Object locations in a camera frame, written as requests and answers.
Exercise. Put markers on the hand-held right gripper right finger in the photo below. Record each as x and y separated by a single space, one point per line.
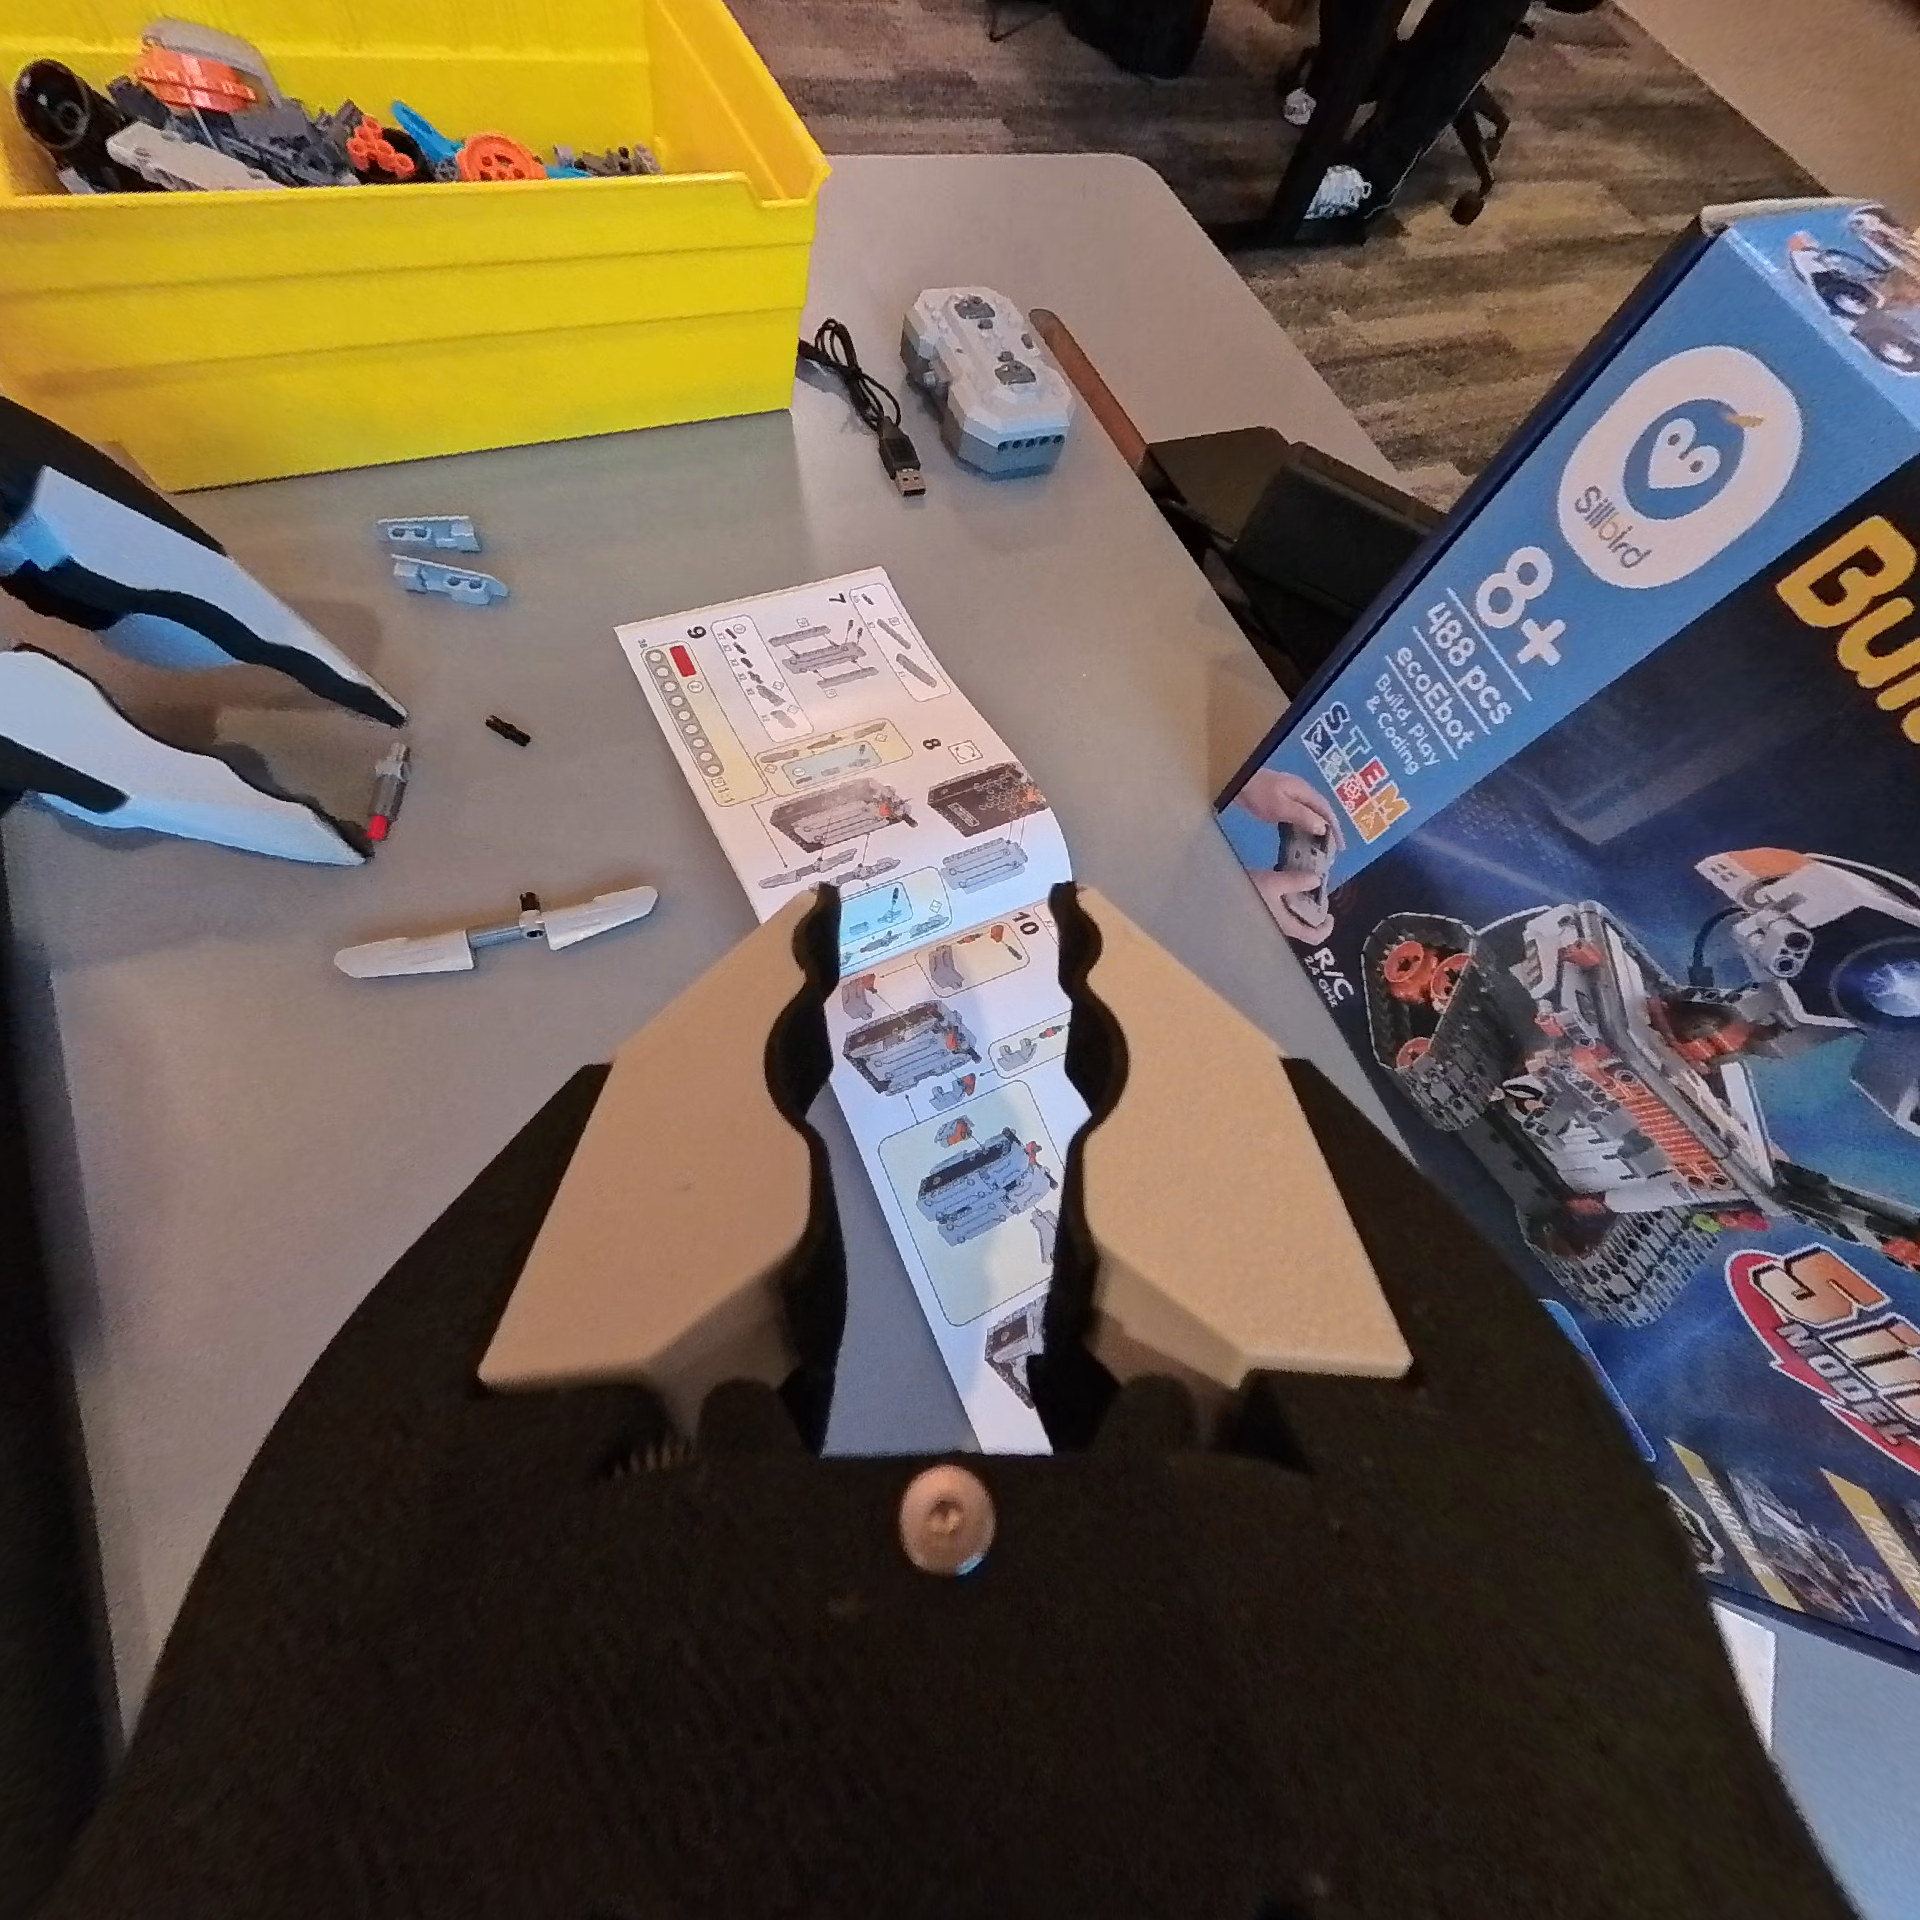
1215 1185

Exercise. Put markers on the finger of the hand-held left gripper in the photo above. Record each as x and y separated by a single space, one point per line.
136 750
165 570

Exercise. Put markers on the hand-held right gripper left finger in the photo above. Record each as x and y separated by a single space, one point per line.
661 1171

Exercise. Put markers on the grey axle with red tip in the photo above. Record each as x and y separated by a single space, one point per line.
388 782

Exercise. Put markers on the grey desk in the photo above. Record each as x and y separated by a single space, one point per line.
628 510

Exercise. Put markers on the small grey beam piece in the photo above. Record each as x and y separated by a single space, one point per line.
427 532
451 578

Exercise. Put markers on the grey wing-shaped assembly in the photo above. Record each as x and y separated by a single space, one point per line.
405 950

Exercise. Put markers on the yellow plastic bin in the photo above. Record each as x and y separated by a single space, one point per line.
451 300

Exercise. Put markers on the pile of toy building parts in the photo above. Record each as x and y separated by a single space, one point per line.
300 143

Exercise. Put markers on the printed instruction sheet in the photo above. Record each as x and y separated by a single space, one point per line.
840 705

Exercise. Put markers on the blue toy robot box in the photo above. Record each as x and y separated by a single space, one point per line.
1651 750

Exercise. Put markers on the dark chair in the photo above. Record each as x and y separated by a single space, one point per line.
1306 524

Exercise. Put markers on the brown wooden stick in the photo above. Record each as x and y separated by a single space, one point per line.
1088 382

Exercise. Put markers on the grey toy remote control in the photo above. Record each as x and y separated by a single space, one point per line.
989 382

